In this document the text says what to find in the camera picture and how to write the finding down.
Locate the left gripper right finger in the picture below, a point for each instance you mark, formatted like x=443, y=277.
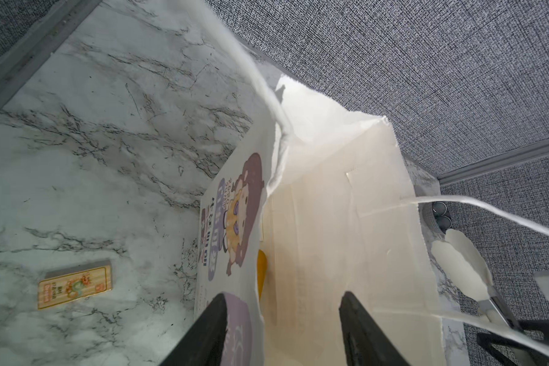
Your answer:
x=364, y=341

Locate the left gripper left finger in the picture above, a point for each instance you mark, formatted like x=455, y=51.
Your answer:
x=203, y=344

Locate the white patterned paper bag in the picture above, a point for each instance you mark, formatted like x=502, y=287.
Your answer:
x=324, y=192

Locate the yellow lemon shaped bread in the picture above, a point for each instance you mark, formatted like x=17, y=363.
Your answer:
x=262, y=267

